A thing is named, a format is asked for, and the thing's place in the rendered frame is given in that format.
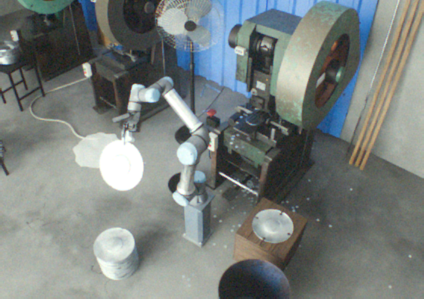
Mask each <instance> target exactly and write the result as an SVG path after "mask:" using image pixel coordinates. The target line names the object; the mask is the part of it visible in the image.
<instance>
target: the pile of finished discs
mask: <svg viewBox="0 0 424 299"><path fill-rule="evenodd" d="M279 213H281V211H277V210H263V211H261V212H259V213H258V214H257V215H256V217H259V219H256V218H254V219H253V223H252V226H253V229H254V232H255V233H256V235H257V237H259V238H261V239H262V240H263V237H266V239H265V240H264V241H266V242H272V243H279V242H282V241H285V240H287V239H288V238H289V237H290V235H288V233H291V234H292V231H293V228H294V226H293V222H292V220H291V219H290V218H289V217H288V215H287V214H285V213H282V215H279Z"/></svg>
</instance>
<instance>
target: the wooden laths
mask: <svg viewBox="0 0 424 299"><path fill-rule="evenodd" d="M400 1H401V0H398V1H397V4H396V7H395V11H394V15H393V17H392V20H391V25H390V26H389V30H388V35H387V36H386V38H385V43H384V46H383V48H382V53H381V54H380V59H379V61H378V65H377V66H376V71H375V73H374V75H373V80H372V82H371V84H370V88H369V91H368V92H367V93H368V94H367V97H366V100H365V101H364V105H363V108H362V110H361V114H360V117H359V119H358V121H357V126H356V128H355V130H354V133H353V135H352V140H351V142H350V144H349V146H348V149H347V152H346V155H345V157H344V161H346V157H347V155H348V152H349V150H350V148H351V145H352V141H353V139H354V136H355V134H356V131H357V127H358V125H359V123H360V120H361V117H362V114H363V111H364V109H365V105H366V102H367V101H368V97H369V94H370V92H371V88H372V86H373V83H374V79H375V78H376V73H377V71H378V69H379V65H380V63H381V59H382V56H383V53H384V50H385V46H386V45H387V41H388V36H389V35H390V31H391V28H392V25H393V23H394V19H395V15H396V12H397V10H398V6H399V3H400ZM418 1H419V0H415V1H414V2H413V7H412V9H411V11H410V15H409V17H408V21H407V24H406V27H405V28H404V29H405V30H404V32H403V36H402V37H401V38H402V40H401V41H400V45H399V46H398V50H397V53H396V56H395V58H394V62H393V64H392V67H391V71H390V73H389V75H388V79H387V81H386V84H385V88H384V89H383V93H382V96H381V98H380V101H379V103H378V107H377V109H376V112H375V115H374V117H373V120H372V121H371V125H370V128H369V130H368V132H367V135H366V138H365V140H364V142H363V145H362V148H361V151H360V153H359V155H358V157H357V162H356V163H355V166H356V167H357V166H358V164H359V162H360V160H361V158H362V154H363V152H364V150H365V148H366V145H367V141H368V140H369V137H370V135H371V131H372V130H373V127H374V125H375V121H376V119H377V117H378V115H379V111H380V109H381V107H382V103H383V101H384V99H385V95H386V93H387V90H388V87H389V85H390V82H391V79H392V76H393V74H394V70H395V68H396V65H397V63H398V59H399V57H400V54H401V52H402V48H403V47H404V43H405V39H406V37H407V34H408V30H409V28H410V25H411V22H412V20H413V16H414V13H415V12H416V8H417V5H418ZM409 4H410V0H406V1H405V5H404V9H403V10H402V15H401V18H400V20H399V24H398V25H397V29H396V33H395V35H394V38H393V42H392V44H391V48H390V50H389V53H388V57H387V60H386V62H385V66H384V67H383V71H382V74H381V78H380V80H379V82H378V86H377V88H376V93H375V94H374V96H373V101H372V103H371V105H370V107H369V111H368V114H367V115H366V120H365V122H364V124H363V127H362V130H361V132H360V135H359V138H358V140H357V144H356V146H355V149H354V151H353V153H352V155H351V160H350V162H349V164H350V165H351V164H352V163H353V161H354V158H355V156H356V153H357V149H358V148H359V145H360V142H361V141H362V137H363V134H364V132H365V130H366V125H367V124H368V122H369V119H370V115H371V113H372V111H373V108H374V105H375V103H376V100H377V97H378V95H379V90H380V89H381V87H382V82H383V81H384V78H385V74H386V73H387V69H388V66H389V63H390V61H391V57H392V55H393V51H394V47H395V46H396V44H397V40H398V36H399V35H400V31H401V27H402V26H403V22H404V18H405V16H406V13H407V9H408V8H409V6H408V5H409ZM423 9H424V0H422V3H421V5H420V7H419V10H418V12H419V13H418V14H417V18H416V20H415V23H414V25H413V29H412V31H411V34H410V38H409V39H408V43H407V47H406V48H405V52H404V54H403V57H402V59H401V63H400V65H399V68H398V70H397V74H396V76H395V79H394V82H393V85H392V87H391V91H390V92H389V94H388V98H387V101H386V103H385V106H384V108H383V110H382V114H381V116H380V118H379V122H378V124H377V126H376V131H375V132H374V134H373V137H372V138H371V142H370V144H369V147H368V148H367V150H366V154H365V157H364V159H363V161H362V163H361V166H360V170H363V168H364V166H365V163H366V160H367V158H368V156H369V153H370V151H371V148H372V146H373V143H374V141H375V140H376V136H377V134H378V131H379V128H380V126H381V124H382V122H383V118H384V116H385V115H386V111H387V109H388V106H389V103H390V101H391V97H392V95H393V93H394V90H395V87H396V86H397V83H398V80H399V77H400V75H401V71H402V70H403V66H404V65H405V63H404V62H405V60H406V59H407V55H408V52H409V50H410V46H411V45H412V41H413V37H414V36H415V33H416V30H417V28H418V25H419V21H420V18H421V16H422V13H423Z"/></svg>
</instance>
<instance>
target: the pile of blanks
mask: <svg viewBox="0 0 424 299"><path fill-rule="evenodd" d="M134 246H135V242H134ZM94 253H95V252H94ZM95 256H97V255H96V254H95ZM97 260H98V262H99V264H100V267H101V270H102V272H103V273H104V274H105V275H106V276H107V277H108V278H110V279H115V280H119V279H125V278H127V277H130V276H131V275H132V273H134V272H135V271H136V269H137V268H138V265H139V255H138V254H137V250H136V246H135V247H134V249H132V252H131V254H130V255H129V256H128V257H127V258H126V259H124V260H121V261H119V262H114V263H107V262H104V261H103V260H100V259H99V258H98V257H97Z"/></svg>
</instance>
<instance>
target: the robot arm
mask: <svg viewBox="0 0 424 299"><path fill-rule="evenodd" d="M160 95H163V97H165V98H166V100H167V101H168V102H169V104H170V105H171V106H172V108H173V109H174V110H175V112H176V114H177V115H178V116H179V117H180V118H181V119H182V121H183V122H184V123H185V124H186V125H187V127H188V128H189V129H190V133H191V134H192V137H191V138H190V139H188V140H187V141H186V142H185V143H184V144H182V145H181V146H179V148H178V149H177V157H178V158H179V161H180V162H181V163H182V169H181V175H180V181H179V184H178V186H177V191H176V192H174V193H173V198H174V199H175V201H176V202H177V203H178V204H180V205H182V206H186V205H187V204H192V205H195V206H200V205H203V204H205V202H206V201H207V192H206V190H205V180H206V179H205V175H204V174H203V173H202V172H200V171H196V167H197V165H198V164H199V163H200V160H201V155H202V153H203V152H204V151H205V150H206V149H207V148H208V147H209V145H210V136H209V133H208V131H207V128H206V126H205V125H204V124H203V123H202V122H200V121H199V119H198V118H197V117H196V116H195V115H194V114H193V113H192V112H191V110H190V109H189V107H188V106H187V105H186V103H185V102H184V101H183V100H182V99H181V98H180V96H179V94H178V93H177V92H176V91H175V89H174V88H173V80H172V79H171V78H169V77H164V78H163V79H161V80H160V81H158V82H156V83H154V84H152V85H151V86H149V87H148V88H147V89H146V88H145V86H141V85H136V84H135V85H133V87H132V90H131V96H130V100H129V106H128V109H129V110H128V111H127V112H128V114H124V115H121V116H119V117H115V118H113V119H112V120H113V123H116V124H118V123H120V122H123V121H125V122H124V124H123V129H122V143H123V147H125V142H128V143H130V142H134V141H135V139H134V138H133V137H132V133H131V131H133V132H140V129H141V128H140V126H141V123H140V121H141V117H142V113H141V112H140V111H141V107H142V102H146V101H149V102H153V101H158V100H159V97H160Z"/></svg>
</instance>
